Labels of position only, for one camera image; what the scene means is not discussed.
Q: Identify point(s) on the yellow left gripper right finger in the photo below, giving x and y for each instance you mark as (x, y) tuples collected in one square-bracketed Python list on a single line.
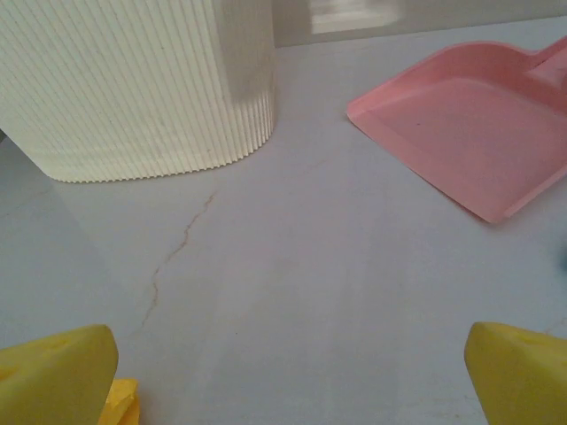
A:
[(518, 380)]

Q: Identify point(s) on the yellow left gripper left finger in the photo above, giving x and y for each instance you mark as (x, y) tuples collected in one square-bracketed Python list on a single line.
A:
[(53, 380)]

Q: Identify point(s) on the pink plastic dustpan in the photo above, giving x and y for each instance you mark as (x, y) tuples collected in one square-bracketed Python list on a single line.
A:
[(465, 133)]

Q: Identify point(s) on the cream ribbed trash bin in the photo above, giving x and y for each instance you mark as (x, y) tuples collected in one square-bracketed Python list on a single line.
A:
[(111, 88)]

